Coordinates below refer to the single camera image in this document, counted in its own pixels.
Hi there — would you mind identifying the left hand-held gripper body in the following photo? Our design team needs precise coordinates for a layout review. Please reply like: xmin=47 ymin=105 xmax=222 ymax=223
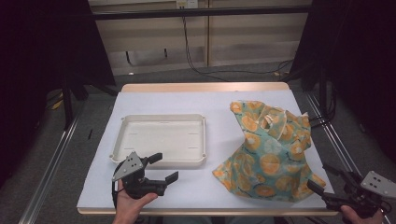
xmin=111 ymin=151 xmax=167 ymax=200

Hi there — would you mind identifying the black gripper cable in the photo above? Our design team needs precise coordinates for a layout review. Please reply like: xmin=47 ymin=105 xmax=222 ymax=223
xmin=111 ymin=161 xmax=125 ymax=209

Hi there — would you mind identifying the metal floor rail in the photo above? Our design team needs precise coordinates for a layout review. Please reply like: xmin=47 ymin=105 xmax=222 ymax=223
xmin=18 ymin=115 xmax=80 ymax=224
xmin=303 ymin=91 xmax=393 ymax=224

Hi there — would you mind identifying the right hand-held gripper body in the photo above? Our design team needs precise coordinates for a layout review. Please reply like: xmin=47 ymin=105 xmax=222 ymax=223
xmin=323 ymin=170 xmax=396 ymax=218

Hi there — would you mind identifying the white plastic tray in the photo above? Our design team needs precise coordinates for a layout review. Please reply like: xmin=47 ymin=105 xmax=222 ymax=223
xmin=109 ymin=113 xmax=208 ymax=171

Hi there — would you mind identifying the person's right hand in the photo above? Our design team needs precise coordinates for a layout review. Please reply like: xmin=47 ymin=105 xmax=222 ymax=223
xmin=339 ymin=204 xmax=386 ymax=224

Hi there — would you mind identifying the black metal stand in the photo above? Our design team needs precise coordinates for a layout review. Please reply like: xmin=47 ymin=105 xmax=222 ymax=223
xmin=60 ymin=74 xmax=120 ymax=130

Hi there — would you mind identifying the black horizontal bar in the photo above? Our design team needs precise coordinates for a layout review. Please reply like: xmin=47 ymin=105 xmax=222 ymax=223
xmin=92 ymin=5 xmax=312 ymax=21

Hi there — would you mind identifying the person's left hand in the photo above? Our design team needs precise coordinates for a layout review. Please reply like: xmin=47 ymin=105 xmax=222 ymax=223
xmin=112 ymin=179 xmax=159 ymax=220

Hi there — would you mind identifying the fruit print fabric bag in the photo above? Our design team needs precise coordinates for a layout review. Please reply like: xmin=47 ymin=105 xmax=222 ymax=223
xmin=212 ymin=100 xmax=327 ymax=203

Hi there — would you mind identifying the white table cover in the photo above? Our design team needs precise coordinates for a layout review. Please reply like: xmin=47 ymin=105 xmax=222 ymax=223
xmin=77 ymin=90 xmax=335 ymax=210

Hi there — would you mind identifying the white wall socket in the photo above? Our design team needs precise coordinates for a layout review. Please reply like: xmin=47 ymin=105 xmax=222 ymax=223
xmin=176 ymin=0 xmax=199 ymax=9

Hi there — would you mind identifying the black wall cable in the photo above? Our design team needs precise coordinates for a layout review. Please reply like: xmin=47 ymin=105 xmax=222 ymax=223
xmin=181 ymin=17 xmax=295 ymax=82

